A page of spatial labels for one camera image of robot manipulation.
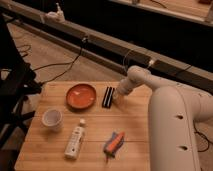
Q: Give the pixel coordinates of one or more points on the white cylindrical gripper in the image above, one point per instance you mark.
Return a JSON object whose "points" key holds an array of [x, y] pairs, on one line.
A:
{"points": [[125, 87]]}

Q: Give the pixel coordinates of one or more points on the black whiteboard eraser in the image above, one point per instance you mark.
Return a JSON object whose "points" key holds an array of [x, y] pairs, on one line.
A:
{"points": [[107, 100]]}

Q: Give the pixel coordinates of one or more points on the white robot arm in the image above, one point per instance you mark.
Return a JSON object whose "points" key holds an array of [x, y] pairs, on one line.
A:
{"points": [[173, 109]]}

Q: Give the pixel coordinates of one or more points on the orange plate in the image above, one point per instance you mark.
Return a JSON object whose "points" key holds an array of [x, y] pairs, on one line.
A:
{"points": [[81, 96]]}

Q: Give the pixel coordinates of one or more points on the white paper cup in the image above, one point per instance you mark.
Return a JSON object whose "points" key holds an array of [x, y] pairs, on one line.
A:
{"points": [[52, 120]]}

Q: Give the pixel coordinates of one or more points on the white remote control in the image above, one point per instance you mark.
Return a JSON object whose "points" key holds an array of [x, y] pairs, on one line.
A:
{"points": [[75, 140]]}

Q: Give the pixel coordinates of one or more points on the black tripod stand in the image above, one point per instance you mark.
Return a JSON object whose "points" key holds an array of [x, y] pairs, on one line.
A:
{"points": [[17, 81]]}

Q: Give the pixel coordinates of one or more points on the long metal rail beam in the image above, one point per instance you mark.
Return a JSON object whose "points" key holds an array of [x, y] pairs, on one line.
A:
{"points": [[180, 48]]}

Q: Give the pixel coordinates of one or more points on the white device on rail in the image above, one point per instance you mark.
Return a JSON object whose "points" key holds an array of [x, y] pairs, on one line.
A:
{"points": [[58, 15]]}

